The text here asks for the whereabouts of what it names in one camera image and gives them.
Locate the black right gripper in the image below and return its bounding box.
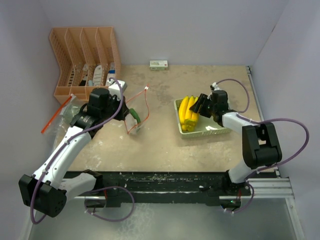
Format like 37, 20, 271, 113
190, 94, 217, 119

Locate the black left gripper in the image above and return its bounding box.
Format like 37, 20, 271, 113
100, 93, 130, 121

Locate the yellow banana bunch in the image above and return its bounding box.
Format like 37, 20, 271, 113
178, 95, 199, 132

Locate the green netted melon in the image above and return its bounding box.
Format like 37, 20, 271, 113
63, 105, 81, 122

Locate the clear zip bag orange zipper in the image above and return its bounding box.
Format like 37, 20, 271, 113
41, 94, 85, 142

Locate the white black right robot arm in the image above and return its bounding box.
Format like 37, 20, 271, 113
187, 89, 282, 196

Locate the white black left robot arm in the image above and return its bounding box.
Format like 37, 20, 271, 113
18, 88, 128, 224

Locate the pale green perforated basket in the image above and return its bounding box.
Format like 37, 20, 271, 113
173, 99, 231, 139

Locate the white blue bottle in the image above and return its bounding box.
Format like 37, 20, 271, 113
105, 62, 116, 86

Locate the white ribbed item in organizer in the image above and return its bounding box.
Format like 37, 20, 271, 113
87, 65, 103, 87

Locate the small white green box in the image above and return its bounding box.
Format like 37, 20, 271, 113
149, 60, 169, 71

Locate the peach plastic desk organizer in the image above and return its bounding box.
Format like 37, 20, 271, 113
49, 26, 122, 104

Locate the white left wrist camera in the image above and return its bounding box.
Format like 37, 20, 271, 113
105, 78, 128, 97

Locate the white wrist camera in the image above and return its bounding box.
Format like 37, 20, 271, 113
105, 78, 128, 97
210, 82, 221, 93

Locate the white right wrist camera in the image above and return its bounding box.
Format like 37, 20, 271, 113
210, 82, 221, 93

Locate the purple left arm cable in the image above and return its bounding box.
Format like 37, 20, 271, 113
29, 77, 125, 225

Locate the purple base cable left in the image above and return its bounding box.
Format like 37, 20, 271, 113
84, 186, 136, 223

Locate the black front mounting rail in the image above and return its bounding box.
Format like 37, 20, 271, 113
82, 171, 252, 207

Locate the aluminium frame rail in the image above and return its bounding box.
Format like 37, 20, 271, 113
244, 65, 301, 240

